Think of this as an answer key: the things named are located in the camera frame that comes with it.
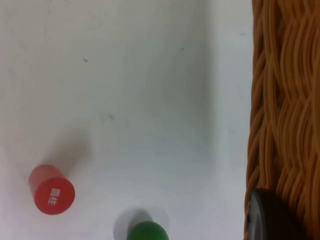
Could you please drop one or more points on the brown wicker basket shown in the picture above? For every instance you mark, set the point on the brown wicker basket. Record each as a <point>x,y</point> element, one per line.
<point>287,100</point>

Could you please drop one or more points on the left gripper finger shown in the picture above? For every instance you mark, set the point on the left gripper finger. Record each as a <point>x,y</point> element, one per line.
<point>268,220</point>

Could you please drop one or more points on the red cylinder block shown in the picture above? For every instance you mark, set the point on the red cylinder block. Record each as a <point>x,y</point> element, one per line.
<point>53,193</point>

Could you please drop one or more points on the green ball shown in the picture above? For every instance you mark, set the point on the green ball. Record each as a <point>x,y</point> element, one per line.
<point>147,232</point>

